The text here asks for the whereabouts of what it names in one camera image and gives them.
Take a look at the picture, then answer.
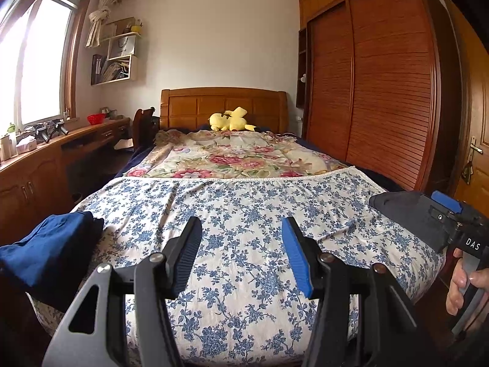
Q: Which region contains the black hand-held device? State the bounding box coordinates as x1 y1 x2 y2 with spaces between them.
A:
22 122 53 144
47 119 70 137

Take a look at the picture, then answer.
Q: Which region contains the dark file binder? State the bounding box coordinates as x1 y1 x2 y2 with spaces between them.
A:
91 54 108 85

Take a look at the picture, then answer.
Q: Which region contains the wooden chair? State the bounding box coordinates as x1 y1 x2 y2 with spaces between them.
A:
131 106 158 150

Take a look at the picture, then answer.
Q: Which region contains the brass door handle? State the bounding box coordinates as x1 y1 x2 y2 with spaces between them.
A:
468 135 484 162

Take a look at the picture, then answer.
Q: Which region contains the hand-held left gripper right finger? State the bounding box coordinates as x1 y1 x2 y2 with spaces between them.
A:
281 217 436 367

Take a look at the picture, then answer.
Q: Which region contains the wooden bed headboard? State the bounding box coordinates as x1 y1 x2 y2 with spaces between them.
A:
159 87 288 133

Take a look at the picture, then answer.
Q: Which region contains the window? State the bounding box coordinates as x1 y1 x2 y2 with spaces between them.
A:
0 0 93 131

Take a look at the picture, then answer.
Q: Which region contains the blue floral bed sheet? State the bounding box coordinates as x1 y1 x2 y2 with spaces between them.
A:
30 165 447 366

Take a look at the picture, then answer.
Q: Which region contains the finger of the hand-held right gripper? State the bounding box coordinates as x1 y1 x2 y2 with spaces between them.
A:
427 190 471 238

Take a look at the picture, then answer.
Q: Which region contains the folded blue garment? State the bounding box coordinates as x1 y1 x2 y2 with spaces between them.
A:
0 211 105 295

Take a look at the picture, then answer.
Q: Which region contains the wooden corner shelf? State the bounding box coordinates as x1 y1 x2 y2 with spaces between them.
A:
296 27 311 109

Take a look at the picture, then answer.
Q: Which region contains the wooden desk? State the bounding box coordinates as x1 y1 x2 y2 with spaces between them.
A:
0 117 133 239

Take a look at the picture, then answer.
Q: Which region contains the black jacket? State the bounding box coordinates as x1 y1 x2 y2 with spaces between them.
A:
369 191 450 254

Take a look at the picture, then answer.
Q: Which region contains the yellow plush toy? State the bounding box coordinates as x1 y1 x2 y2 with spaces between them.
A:
208 106 258 133

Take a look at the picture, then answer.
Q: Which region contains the pink floral quilt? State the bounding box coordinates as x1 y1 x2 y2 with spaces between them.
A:
121 129 357 181

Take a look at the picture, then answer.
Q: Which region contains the person's right hand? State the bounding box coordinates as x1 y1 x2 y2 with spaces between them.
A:
445 248 489 316

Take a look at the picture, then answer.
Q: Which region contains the wooden slatted wardrobe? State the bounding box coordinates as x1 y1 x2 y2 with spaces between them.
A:
296 0 446 192

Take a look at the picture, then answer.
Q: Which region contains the white bottle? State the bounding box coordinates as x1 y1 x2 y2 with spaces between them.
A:
0 134 13 162

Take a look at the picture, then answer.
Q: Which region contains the wooden door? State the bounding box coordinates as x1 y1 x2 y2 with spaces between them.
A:
443 0 489 217

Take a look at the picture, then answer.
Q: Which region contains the tied beige curtain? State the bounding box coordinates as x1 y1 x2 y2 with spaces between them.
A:
85 0 123 49

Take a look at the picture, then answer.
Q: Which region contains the white paper bag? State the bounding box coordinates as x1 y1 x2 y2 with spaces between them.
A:
108 32 137 61

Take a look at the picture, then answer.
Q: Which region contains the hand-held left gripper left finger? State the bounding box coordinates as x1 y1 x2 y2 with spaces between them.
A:
42 216 203 367

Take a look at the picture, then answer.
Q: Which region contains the white wall shelf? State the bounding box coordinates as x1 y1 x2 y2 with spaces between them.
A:
90 17 143 87

